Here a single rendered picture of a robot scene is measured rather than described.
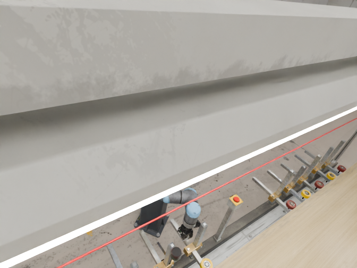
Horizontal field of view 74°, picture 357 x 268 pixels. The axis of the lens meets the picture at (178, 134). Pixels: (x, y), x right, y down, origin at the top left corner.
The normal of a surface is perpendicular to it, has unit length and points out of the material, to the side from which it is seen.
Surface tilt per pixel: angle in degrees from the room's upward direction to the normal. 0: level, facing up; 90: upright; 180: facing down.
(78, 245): 0
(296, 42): 90
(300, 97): 61
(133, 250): 0
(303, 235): 0
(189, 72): 90
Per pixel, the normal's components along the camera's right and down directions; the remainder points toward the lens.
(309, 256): 0.16, -0.78
